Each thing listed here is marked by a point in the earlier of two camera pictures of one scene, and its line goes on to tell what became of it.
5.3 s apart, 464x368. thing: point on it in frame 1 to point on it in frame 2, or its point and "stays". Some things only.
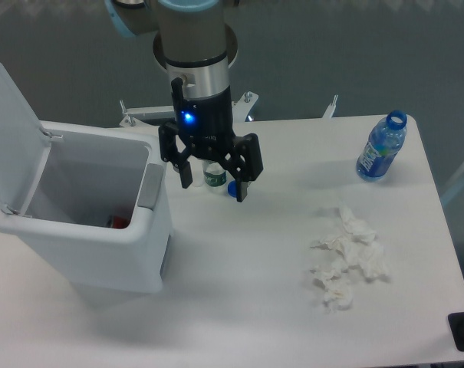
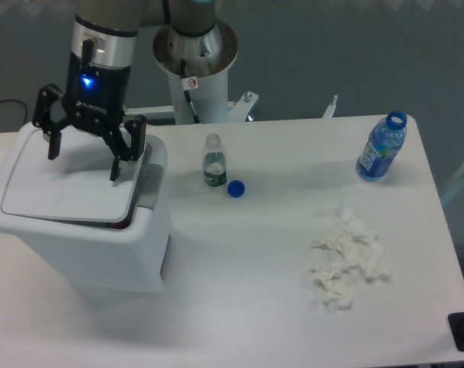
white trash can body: x=101 y=218 stays
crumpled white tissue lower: x=339 y=292 stays
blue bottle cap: x=232 y=188 stays
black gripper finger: x=170 y=152 to x=44 y=121
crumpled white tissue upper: x=356 y=244 stays
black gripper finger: x=244 y=162 to x=137 y=126
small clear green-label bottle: x=215 y=175 stays
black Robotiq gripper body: x=205 y=123 to x=96 y=93
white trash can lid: x=17 y=145 to x=75 y=187
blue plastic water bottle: x=386 y=139 stays
